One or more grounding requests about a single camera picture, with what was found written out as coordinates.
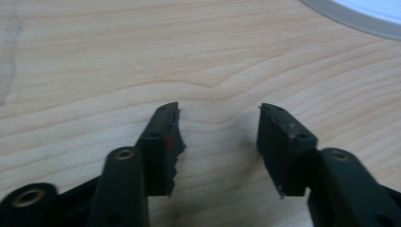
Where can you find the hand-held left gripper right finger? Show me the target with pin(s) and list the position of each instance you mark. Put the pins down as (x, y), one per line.
(285, 148)

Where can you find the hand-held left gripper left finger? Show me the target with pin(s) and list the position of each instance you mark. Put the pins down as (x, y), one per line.
(156, 154)

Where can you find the white round plate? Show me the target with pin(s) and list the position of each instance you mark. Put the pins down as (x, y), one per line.
(362, 14)

